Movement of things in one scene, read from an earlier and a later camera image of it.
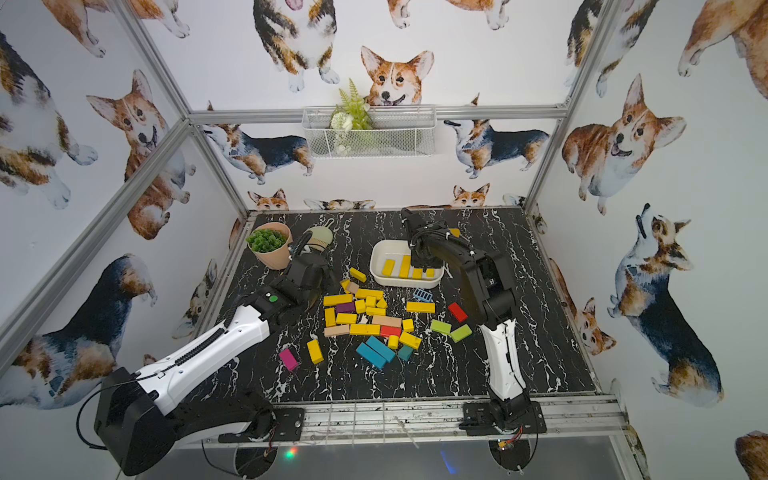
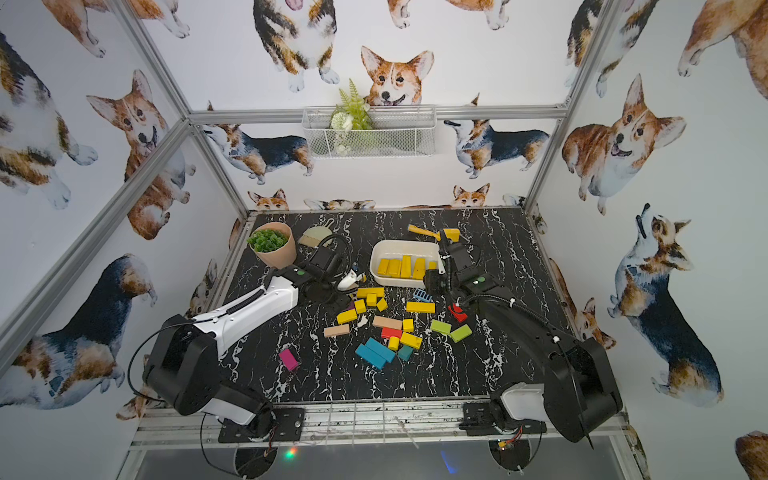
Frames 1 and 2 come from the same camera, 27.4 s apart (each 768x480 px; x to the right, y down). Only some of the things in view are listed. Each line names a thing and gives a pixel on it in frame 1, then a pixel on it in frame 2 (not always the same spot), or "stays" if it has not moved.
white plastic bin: [391, 267] stays
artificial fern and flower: [352, 114] stays
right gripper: [417, 262] -> [431, 282]
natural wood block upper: [387, 321] stays
